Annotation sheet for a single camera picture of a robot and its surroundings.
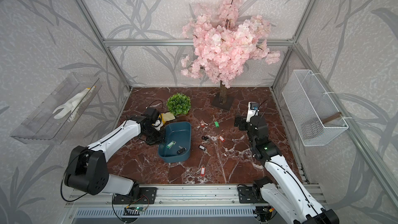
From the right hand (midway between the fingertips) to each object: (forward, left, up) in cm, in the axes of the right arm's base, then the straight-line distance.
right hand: (245, 112), depth 78 cm
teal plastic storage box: (-10, +37, -17) cm, 42 cm away
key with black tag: (-14, +33, -16) cm, 39 cm away
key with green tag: (-8, +39, -18) cm, 44 cm away
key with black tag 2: (-10, +21, -23) cm, 33 cm away
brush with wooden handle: (-11, -31, +10) cm, 34 cm away
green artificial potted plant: (+13, +37, -9) cm, 41 cm away
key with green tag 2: (+6, +14, -23) cm, 27 cm away
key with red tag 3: (-23, +22, -23) cm, 39 cm away
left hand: (-8, +42, -15) cm, 46 cm away
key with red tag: (+7, +23, -23) cm, 33 cm away
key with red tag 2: (-4, +11, -23) cm, 26 cm away
